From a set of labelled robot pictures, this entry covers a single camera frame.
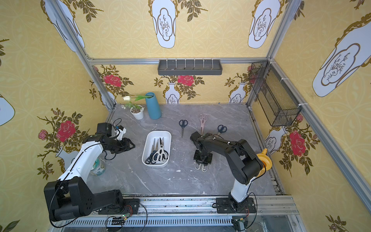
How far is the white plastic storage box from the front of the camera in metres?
0.87

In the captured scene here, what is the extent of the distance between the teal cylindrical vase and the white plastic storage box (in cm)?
14

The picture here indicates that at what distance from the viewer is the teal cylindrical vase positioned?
3.30ft
